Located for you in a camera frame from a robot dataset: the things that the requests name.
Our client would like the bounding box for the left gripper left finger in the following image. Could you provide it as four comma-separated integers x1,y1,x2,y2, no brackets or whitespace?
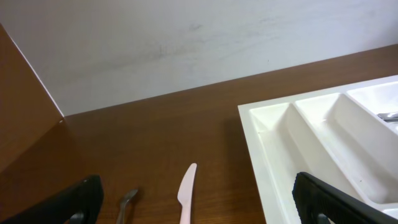
2,175,104,224

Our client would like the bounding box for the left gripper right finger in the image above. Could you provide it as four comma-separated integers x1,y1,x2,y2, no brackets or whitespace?
292,172,397,224

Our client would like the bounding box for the small metal teaspoon right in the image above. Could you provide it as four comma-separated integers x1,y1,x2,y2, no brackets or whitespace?
116,189,138,224

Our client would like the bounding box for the white plastic cutlery tray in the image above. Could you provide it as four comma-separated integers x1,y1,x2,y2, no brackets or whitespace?
238,76,397,223

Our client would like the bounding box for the pink plastic knife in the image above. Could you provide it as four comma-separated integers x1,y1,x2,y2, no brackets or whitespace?
177,163,197,224

